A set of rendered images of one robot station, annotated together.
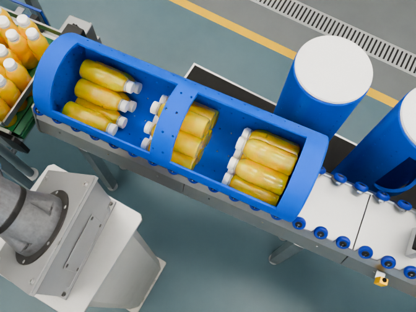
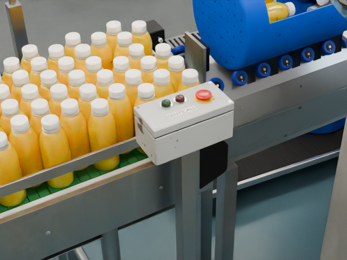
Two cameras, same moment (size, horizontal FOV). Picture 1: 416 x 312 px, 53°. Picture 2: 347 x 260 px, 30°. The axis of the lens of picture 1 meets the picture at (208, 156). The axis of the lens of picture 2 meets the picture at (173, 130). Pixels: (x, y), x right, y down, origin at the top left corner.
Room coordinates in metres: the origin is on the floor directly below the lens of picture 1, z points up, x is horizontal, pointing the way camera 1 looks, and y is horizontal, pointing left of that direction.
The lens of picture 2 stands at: (-0.21, 1.73, 1.95)
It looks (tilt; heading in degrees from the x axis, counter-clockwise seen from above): 39 degrees down; 312
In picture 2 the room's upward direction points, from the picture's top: 2 degrees counter-clockwise
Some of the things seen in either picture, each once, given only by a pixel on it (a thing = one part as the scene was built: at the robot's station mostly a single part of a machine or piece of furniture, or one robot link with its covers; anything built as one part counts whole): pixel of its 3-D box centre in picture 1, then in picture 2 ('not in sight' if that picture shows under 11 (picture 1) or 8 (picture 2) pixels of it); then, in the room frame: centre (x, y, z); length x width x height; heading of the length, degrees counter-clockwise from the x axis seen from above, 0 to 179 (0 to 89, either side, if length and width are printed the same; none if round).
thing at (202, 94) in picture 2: not in sight; (203, 95); (0.51, 0.81, 1.11); 0.04 x 0.04 x 0.01
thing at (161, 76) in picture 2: not in sight; (161, 76); (0.66, 0.78, 1.07); 0.04 x 0.04 x 0.02
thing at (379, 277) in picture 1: (383, 273); not in sight; (0.16, -0.59, 0.92); 0.08 x 0.03 x 0.05; 160
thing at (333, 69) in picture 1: (333, 69); not in sight; (0.84, -0.42, 1.03); 0.28 x 0.28 x 0.01
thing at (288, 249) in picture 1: (285, 251); not in sight; (0.29, -0.39, 0.31); 0.06 x 0.06 x 0.63; 70
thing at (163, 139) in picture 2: not in sight; (184, 122); (0.53, 0.86, 1.05); 0.20 x 0.10 x 0.10; 70
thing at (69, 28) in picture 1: (73, 41); (150, 42); (0.93, 0.54, 0.95); 0.10 x 0.07 x 0.10; 160
